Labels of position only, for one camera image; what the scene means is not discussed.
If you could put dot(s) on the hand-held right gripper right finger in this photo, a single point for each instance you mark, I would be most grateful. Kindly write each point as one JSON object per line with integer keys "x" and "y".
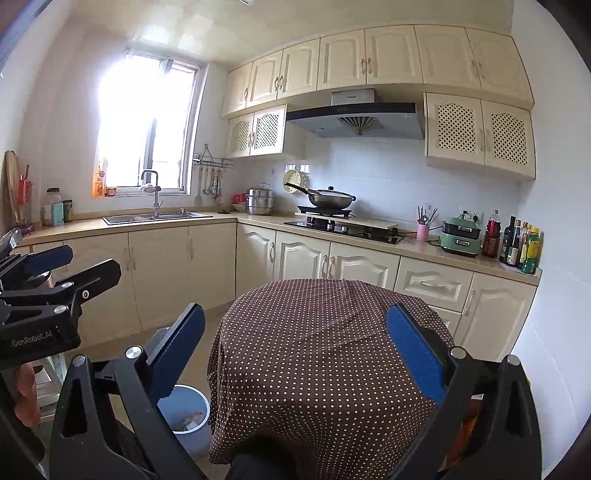
{"x": 413, "y": 355}

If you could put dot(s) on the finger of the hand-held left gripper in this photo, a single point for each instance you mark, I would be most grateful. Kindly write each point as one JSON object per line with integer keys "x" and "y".
{"x": 92, "y": 277}
{"x": 48, "y": 260}

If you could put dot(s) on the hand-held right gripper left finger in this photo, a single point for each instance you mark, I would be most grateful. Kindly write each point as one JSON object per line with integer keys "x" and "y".
{"x": 180, "y": 350}

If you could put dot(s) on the blue plastic waste bin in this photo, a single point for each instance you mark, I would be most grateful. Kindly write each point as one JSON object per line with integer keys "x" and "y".
{"x": 194, "y": 438}

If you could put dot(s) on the person's left hand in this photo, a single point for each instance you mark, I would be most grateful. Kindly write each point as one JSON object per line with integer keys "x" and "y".
{"x": 27, "y": 392}

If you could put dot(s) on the silver pressure cooker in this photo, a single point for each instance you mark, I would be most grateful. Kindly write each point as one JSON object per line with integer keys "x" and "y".
{"x": 42, "y": 279}

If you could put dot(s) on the teal box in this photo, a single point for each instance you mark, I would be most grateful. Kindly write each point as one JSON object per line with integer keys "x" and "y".
{"x": 57, "y": 216}

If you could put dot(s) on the white metal stool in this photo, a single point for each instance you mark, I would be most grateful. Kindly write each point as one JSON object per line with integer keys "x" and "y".
{"x": 46, "y": 383}

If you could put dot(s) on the glass jar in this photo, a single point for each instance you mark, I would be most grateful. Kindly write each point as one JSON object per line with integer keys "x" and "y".
{"x": 51, "y": 198}

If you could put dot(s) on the wooden cutting board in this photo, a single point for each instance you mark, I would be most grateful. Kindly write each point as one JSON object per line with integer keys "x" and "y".
{"x": 11, "y": 184}

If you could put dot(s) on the stainless steel sink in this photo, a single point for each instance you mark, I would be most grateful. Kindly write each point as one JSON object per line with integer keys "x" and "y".
{"x": 152, "y": 217}

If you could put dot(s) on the orange bottle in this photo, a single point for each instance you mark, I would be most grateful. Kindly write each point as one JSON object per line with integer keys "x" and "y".
{"x": 98, "y": 184}

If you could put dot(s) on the brown polka dot tablecloth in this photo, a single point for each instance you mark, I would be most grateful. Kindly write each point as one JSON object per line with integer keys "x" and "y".
{"x": 323, "y": 360}

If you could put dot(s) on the green electric cooker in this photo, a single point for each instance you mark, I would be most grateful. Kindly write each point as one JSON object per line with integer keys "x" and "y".
{"x": 457, "y": 242}

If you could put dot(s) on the pink utensil holder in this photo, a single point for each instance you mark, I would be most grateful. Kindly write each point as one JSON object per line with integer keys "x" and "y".
{"x": 422, "y": 233}

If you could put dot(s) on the hanging metal spatula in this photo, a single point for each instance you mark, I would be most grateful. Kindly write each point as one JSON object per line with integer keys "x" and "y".
{"x": 198, "y": 199}

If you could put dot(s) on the bundle of chopsticks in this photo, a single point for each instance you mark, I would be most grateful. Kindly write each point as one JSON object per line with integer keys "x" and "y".
{"x": 422, "y": 217}

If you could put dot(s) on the person's dark trousers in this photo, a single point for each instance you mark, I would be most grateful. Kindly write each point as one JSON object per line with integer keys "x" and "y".
{"x": 258, "y": 468}

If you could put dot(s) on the dark sauce bottle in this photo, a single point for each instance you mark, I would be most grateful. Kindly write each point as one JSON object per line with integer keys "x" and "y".
{"x": 515, "y": 256}

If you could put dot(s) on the red label soda bottle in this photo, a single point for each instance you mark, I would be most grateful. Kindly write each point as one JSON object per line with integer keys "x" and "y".
{"x": 491, "y": 235}

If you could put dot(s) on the hanging metal ladle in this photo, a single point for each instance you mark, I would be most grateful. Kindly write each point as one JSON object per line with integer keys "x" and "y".
{"x": 207, "y": 189}

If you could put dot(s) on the black gas stove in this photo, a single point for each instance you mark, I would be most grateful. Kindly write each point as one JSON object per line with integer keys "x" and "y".
{"x": 341, "y": 228}

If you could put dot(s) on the dark glass bottle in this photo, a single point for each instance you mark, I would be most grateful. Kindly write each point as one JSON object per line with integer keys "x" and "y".
{"x": 506, "y": 242}

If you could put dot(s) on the hanging metal skimmer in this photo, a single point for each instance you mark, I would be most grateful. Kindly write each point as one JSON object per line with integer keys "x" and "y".
{"x": 218, "y": 198}

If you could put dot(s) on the cream base kitchen cabinets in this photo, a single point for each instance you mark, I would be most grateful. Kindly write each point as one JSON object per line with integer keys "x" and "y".
{"x": 300, "y": 256}

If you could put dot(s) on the kitchen window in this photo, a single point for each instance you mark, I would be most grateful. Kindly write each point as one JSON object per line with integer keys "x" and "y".
{"x": 138, "y": 129}

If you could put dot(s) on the red bowl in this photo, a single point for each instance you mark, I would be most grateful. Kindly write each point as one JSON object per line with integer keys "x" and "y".
{"x": 238, "y": 198}

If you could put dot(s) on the stainless steel steamer pot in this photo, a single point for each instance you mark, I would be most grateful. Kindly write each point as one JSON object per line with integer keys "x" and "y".
{"x": 261, "y": 203}

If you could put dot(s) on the black wok with lid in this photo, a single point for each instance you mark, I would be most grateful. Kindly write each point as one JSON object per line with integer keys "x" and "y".
{"x": 332, "y": 199}

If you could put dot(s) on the black range hood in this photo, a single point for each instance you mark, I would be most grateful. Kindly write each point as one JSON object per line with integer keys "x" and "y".
{"x": 355, "y": 122}

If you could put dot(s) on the white wall outlet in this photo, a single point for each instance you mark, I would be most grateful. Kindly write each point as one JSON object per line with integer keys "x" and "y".
{"x": 475, "y": 215}

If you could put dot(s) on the metal utensil wall rack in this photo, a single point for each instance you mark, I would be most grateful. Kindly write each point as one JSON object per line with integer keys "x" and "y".
{"x": 212, "y": 161}

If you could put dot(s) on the cream lattice door wall cabinet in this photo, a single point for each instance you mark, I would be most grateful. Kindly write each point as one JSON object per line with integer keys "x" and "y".
{"x": 480, "y": 134}
{"x": 265, "y": 131}

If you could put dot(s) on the cream upper wall cabinets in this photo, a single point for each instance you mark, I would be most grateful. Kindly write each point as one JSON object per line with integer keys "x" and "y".
{"x": 392, "y": 55}

